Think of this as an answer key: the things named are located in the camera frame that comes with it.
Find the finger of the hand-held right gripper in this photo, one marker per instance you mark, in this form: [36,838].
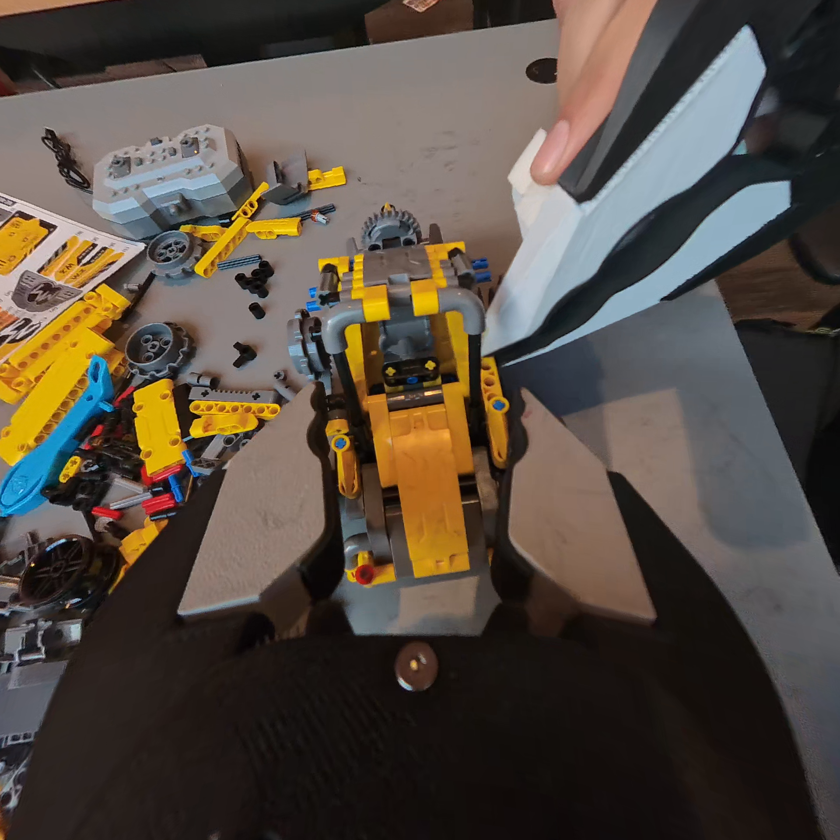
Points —
[689,243]
[538,275]

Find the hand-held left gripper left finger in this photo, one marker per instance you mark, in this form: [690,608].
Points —
[262,525]

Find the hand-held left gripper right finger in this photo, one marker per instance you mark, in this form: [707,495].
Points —
[577,525]

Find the long yellow brick beam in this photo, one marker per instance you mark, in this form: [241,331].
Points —
[493,433]

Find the yellow brick toy car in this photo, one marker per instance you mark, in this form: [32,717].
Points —
[420,459]

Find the grey desk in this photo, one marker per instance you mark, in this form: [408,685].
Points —
[426,131]

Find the person's right hand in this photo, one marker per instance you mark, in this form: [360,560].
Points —
[590,65]

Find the pile of small brick parts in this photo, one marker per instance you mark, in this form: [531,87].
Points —
[131,459]

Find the black toy wheel hub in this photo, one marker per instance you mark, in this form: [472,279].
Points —
[157,348]

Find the single black bush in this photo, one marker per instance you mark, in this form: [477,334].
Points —
[256,310]

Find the yellow brick panel piece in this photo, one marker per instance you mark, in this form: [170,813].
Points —
[327,178]

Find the cluster of black connectors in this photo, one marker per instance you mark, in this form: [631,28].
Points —
[254,277]

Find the bundle of yellow beams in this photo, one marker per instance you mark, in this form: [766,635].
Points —
[52,367]

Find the thin black axle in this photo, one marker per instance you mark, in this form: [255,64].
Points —
[236,262]

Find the dark grey curved panel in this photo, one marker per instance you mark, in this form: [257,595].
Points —
[289,177]

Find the yellow tapered brick piece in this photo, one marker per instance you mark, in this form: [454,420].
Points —
[274,228]

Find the grey toy wheel hub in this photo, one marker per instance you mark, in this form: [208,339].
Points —
[170,254]

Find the yellow angled brick beam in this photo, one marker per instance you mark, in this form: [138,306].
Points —
[229,233]

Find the yellow grey sticker sheet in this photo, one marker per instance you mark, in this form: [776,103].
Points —
[52,262]

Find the grey brick battery box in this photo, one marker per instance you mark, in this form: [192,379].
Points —
[164,177]

